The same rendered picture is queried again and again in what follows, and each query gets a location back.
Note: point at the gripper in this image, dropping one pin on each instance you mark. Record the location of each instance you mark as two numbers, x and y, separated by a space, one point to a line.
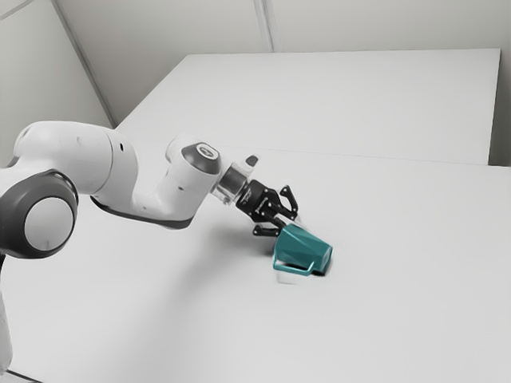
254 199

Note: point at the teal faceted mug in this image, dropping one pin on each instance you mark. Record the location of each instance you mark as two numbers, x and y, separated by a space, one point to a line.
300 248

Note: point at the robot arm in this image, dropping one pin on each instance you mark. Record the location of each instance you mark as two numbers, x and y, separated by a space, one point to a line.
72 159

